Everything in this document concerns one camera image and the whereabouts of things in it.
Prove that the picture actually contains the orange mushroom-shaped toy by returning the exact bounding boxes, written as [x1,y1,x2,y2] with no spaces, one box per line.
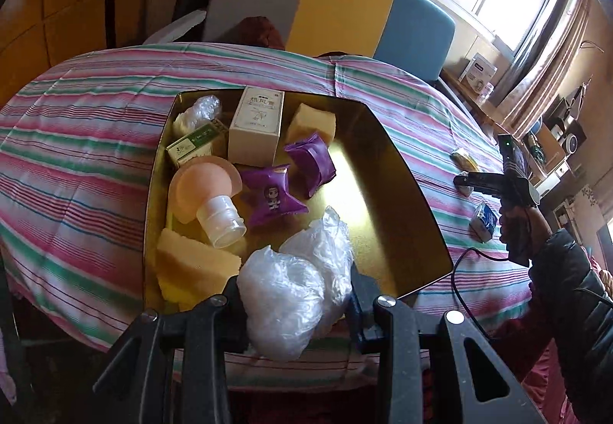
[169,156,247,247]

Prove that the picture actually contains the black cable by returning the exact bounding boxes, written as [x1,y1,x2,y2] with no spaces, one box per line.
[449,246,530,343]

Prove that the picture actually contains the wooden desk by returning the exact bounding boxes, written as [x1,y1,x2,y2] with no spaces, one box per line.
[441,69,508,128]

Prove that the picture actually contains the gold metal tray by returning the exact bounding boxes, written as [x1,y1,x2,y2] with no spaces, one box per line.
[143,89,455,314]

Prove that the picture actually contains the plain purple snack packet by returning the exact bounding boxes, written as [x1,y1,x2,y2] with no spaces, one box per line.
[285,134,336,197]

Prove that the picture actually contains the black silver speaker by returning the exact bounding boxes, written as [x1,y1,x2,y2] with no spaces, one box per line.
[548,98,587,156]

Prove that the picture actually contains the person's right forearm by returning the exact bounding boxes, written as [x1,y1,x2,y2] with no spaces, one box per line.
[524,227,613,424]

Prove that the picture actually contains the green yellow snack packet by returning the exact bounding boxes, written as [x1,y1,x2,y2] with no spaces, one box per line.
[451,147,478,169]

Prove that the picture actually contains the green white small box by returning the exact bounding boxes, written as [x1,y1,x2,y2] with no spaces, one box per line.
[167,120,231,166]

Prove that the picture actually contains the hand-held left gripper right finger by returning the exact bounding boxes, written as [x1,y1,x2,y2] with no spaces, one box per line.
[349,263,547,424]

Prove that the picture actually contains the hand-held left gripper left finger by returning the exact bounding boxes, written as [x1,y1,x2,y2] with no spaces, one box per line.
[93,279,249,424]

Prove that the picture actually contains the beige carton box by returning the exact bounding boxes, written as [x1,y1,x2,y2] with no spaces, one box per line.
[229,86,284,166]

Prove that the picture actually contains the white plastic bag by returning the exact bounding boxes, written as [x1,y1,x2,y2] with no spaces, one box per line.
[237,206,355,360]

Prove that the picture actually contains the dark red cushion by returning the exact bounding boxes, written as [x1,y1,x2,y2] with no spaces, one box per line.
[234,16,285,48]

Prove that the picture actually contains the pink checked curtain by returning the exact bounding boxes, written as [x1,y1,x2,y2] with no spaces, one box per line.
[498,0,590,137]

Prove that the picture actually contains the red cloth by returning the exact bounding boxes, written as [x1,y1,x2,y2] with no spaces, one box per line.
[488,304,575,424]

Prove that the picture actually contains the striped blanket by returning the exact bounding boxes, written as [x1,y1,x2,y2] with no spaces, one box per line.
[0,43,551,393]

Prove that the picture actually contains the clear plastic wad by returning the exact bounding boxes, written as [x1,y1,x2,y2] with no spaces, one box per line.
[175,95,221,135]

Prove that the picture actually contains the grey yellow blue chair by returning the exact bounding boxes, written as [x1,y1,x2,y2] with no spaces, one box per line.
[158,0,456,82]

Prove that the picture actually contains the person's right hand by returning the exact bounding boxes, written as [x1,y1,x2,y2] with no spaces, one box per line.
[498,206,551,262]

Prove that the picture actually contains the large yellow sponge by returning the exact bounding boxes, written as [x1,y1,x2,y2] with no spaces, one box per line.
[156,227,243,310]

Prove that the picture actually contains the small yellow sponge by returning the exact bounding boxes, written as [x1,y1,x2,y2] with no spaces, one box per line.
[286,104,336,147]

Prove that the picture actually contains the blue tissue pack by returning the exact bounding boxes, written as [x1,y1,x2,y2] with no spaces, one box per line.
[470,202,500,243]

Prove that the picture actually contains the purple figure-print snack packet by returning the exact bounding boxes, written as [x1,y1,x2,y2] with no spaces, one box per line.
[239,165,307,226]

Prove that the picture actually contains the white cardboard box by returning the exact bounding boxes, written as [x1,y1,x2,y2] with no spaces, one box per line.
[459,54,496,92]

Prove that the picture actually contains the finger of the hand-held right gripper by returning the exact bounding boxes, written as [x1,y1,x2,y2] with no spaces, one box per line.
[454,171,503,198]

